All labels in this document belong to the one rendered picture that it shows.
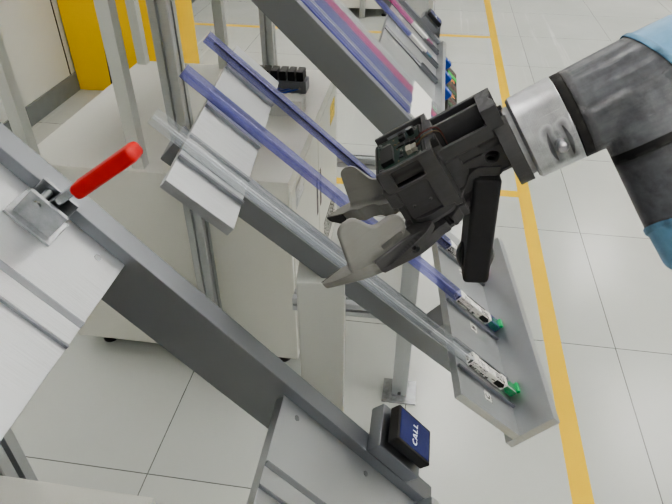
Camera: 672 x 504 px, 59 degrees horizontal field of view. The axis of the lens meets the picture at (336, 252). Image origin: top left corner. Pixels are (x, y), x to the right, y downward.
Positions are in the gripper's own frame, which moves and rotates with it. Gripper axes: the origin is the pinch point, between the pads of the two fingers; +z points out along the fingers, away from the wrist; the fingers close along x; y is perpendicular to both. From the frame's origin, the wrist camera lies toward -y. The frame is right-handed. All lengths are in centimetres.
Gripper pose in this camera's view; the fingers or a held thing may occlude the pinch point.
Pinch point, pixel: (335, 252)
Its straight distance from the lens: 59.7
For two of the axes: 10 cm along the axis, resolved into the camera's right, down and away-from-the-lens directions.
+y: -5.3, -6.9, -4.9
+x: -0.4, 6.0, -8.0
